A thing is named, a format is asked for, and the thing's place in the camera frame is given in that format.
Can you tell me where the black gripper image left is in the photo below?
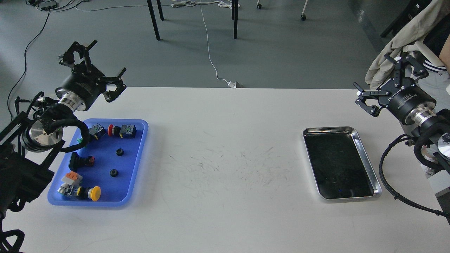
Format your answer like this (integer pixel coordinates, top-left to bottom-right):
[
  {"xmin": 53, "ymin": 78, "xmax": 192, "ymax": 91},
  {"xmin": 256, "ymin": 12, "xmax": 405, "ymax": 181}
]
[{"xmin": 56, "ymin": 39, "xmax": 127, "ymax": 107}]

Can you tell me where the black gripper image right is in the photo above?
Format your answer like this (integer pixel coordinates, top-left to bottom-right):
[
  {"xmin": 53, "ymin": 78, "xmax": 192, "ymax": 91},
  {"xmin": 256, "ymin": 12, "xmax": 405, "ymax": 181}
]
[{"xmin": 353, "ymin": 53, "xmax": 437, "ymax": 123}]

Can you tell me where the small black gear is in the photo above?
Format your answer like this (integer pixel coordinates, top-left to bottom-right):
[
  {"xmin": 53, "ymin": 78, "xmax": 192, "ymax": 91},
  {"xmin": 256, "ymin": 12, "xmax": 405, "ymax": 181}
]
[
  {"xmin": 109, "ymin": 169, "xmax": 119, "ymax": 177},
  {"xmin": 115, "ymin": 148, "xmax": 125, "ymax": 156}
]

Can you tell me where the silver metal tray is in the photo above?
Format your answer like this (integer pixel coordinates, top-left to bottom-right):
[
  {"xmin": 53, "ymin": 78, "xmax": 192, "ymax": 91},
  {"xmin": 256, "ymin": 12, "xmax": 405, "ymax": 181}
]
[{"xmin": 302, "ymin": 126, "xmax": 382, "ymax": 202}]

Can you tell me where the blue plastic tray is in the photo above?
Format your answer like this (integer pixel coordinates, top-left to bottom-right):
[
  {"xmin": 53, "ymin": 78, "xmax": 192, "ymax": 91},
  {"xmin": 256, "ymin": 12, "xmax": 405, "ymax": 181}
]
[{"xmin": 47, "ymin": 118, "xmax": 148, "ymax": 207}]

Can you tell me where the beige jacket on chair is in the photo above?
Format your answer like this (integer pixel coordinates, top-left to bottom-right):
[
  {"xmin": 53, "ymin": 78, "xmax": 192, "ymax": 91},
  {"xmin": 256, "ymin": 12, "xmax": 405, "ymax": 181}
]
[{"xmin": 365, "ymin": 0, "xmax": 450, "ymax": 89}]

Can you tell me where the person in grey trousers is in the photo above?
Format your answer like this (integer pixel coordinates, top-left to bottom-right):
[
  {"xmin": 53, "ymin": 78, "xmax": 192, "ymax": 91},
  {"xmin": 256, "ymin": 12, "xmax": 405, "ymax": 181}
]
[{"xmin": 418, "ymin": 16, "xmax": 450, "ymax": 112}]

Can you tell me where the black furniture at corner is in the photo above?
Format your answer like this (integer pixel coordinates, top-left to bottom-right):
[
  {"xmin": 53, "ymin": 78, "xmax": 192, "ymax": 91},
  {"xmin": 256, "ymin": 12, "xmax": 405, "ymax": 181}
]
[{"xmin": 380, "ymin": 0, "xmax": 432, "ymax": 38}]

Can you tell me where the black power strip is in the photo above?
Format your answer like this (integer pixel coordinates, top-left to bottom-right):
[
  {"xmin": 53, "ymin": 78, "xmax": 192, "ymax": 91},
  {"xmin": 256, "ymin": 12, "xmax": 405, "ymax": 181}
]
[{"xmin": 37, "ymin": 0, "xmax": 58, "ymax": 11}]

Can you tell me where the black table leg left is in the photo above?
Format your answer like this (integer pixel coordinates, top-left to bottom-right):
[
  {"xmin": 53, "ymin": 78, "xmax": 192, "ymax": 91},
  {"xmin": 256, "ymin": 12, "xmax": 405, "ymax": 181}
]
[{"xmin": 146, "ymin": 0, "xmax": 164, "ymax": 41}]

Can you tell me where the black table leg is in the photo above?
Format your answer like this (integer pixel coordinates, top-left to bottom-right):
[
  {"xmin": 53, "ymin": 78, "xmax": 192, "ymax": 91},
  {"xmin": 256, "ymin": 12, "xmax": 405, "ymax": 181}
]
[
  {"xmin": 146, "ymin": 0, "xmax": 164, "ymax": 41},
  {"xmin": 231, "ymin": 0, "xmax": 239, "ymax": 39}
]

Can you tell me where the orange grey contact block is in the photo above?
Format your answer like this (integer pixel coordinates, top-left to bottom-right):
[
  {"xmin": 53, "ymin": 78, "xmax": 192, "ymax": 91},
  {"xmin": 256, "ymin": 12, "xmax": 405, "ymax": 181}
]
[{"xmin": 61, "ymin": 171, "xmax": 83, "ymax": 186}]

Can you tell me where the white power adapter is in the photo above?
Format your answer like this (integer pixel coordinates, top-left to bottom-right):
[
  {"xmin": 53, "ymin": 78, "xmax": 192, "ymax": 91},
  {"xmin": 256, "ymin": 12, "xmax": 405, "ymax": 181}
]
[{"xmin": 227, "ymin": 81, "xmax": 243, "ymax": 89}]

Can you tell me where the black table leg right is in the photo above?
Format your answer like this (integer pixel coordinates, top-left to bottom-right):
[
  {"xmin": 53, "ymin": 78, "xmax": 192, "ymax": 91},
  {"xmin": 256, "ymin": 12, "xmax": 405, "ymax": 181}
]
[{"xmin": 231, "ymin": 0, "xmax": 239, "ymax": 39}]

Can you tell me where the white chair frame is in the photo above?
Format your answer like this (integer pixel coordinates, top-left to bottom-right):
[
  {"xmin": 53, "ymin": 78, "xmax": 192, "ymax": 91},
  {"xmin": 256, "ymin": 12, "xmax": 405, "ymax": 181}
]
[{"xmin": 402, "ymin": 41, "xmax": 445, "ymax": 67}]

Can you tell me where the green push button switch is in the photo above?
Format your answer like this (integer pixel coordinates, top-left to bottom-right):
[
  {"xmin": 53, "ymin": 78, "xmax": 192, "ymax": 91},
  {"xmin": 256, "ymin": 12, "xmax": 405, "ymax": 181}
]
[{"xmin": 86, "ymin": 123, "xmax": 107, "ymax": 143}]

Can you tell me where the red push button switch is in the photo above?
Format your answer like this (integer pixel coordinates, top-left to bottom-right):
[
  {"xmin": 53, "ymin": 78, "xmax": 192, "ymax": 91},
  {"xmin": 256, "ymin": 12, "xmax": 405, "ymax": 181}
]
[{"xmin": 107, "ymin": 124, "xmax": 137, "ymax": 139}]

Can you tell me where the black push button switch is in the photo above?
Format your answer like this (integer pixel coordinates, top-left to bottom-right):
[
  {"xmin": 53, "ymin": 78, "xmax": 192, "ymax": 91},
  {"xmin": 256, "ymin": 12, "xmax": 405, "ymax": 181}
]
[{"xmin": 69, "ymin": 152, "xmax": 95, "ymax": 172}]

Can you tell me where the yellow push button switch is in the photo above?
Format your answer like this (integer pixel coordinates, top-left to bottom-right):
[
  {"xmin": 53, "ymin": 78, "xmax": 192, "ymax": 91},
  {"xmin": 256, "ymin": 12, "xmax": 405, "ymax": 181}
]
[{"xmin": 57, "ymin": 184, "xmax": 101, "ymax": 202}]

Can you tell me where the white cable on floor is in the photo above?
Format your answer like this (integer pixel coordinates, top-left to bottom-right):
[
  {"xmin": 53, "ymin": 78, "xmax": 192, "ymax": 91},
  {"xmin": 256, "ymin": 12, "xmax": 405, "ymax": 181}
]
[{"xmin": 75, "ymin": 0, "xmax": 240, "ymax": 85}]

